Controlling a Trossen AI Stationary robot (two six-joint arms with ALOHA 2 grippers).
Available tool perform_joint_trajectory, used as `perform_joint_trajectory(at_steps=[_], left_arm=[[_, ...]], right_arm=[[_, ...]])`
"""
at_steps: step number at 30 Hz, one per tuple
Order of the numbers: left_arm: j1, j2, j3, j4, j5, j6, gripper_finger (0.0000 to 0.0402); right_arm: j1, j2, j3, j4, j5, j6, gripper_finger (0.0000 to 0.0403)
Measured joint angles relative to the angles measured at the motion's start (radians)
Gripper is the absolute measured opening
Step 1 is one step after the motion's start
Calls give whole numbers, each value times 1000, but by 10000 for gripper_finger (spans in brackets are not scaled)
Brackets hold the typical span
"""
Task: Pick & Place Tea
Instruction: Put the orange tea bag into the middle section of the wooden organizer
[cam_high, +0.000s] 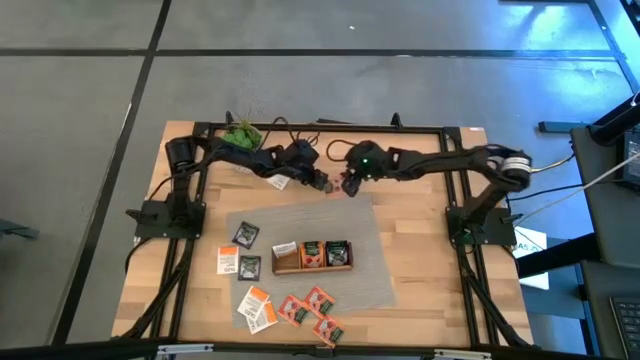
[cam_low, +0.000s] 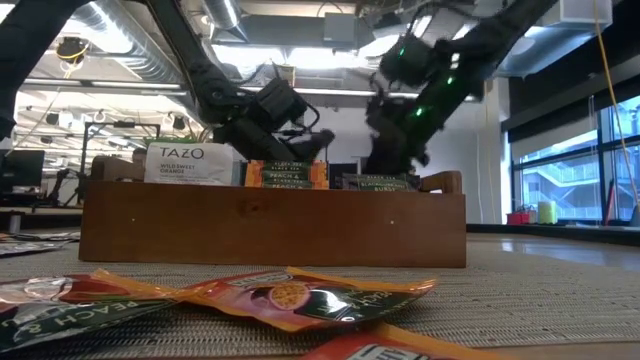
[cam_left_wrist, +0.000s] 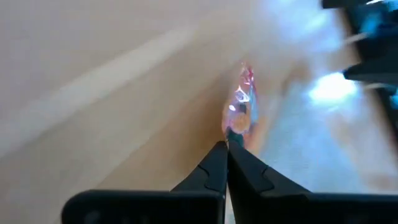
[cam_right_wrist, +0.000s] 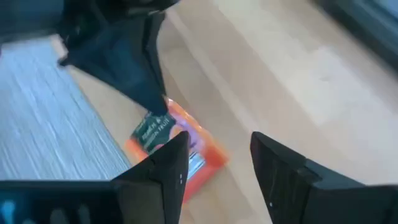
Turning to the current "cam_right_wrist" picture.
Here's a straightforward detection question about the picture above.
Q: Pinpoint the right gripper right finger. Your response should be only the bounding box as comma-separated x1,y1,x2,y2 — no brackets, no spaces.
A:
250,131,398,224

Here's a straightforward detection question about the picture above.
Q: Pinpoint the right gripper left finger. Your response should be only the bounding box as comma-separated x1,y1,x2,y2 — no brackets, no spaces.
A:
0,130,191,224

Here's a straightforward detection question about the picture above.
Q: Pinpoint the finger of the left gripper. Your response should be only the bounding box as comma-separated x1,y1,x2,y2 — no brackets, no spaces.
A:
58,14,168,116
146,11,167,99

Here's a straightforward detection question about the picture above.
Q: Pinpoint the orange peach tea packet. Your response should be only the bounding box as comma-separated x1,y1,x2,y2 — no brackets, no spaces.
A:
124,98,229,205

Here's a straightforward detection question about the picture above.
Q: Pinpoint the grey woven placemat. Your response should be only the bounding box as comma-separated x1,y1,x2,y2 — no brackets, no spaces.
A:
0,37,131,181

